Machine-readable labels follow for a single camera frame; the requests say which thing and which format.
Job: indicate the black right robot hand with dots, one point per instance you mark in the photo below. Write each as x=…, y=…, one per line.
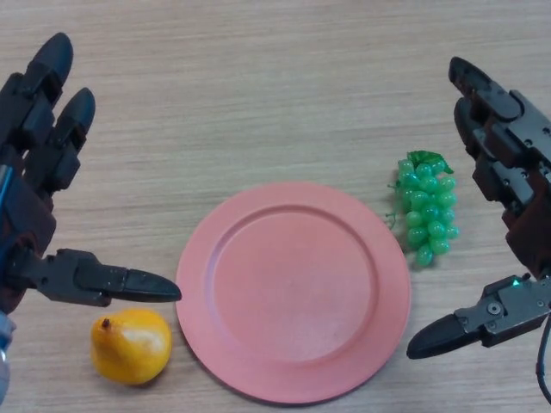
x=521, y=155

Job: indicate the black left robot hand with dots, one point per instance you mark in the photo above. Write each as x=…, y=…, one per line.
x=28, y=219

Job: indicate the yellow pear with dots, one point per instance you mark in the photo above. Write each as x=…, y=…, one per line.
x=129, y=348

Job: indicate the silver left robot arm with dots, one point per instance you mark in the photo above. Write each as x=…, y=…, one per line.
x=3, y=374

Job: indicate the pink round plate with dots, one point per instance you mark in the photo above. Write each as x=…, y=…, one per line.
x=292, y=292

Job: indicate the green grape bunch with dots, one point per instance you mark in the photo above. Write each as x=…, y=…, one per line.
x=428, y=211

